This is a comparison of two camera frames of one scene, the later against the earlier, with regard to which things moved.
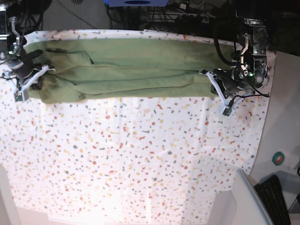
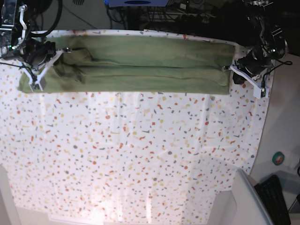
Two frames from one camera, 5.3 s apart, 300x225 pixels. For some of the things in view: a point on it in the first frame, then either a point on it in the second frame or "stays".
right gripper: (228, 81) to (254, 61)
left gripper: (23, 67) to (37, 52)
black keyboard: (270, 191) stays
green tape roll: (278, 158) stays
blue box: (136, 3) stays
